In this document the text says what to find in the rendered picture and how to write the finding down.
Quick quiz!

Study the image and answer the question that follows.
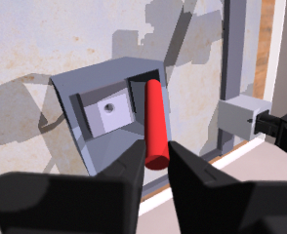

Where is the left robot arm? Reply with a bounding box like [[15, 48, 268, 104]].
[[254, 110, 287, 153]]

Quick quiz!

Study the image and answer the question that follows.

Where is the red peg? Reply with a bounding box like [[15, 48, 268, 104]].
[[144, 80, 170, 171]]

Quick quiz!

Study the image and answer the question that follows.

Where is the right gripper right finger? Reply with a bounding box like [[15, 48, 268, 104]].
[[167, 140, 287, 234]]

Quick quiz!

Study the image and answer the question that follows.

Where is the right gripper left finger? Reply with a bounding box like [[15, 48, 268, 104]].
[[0, 139, 146, 234]]

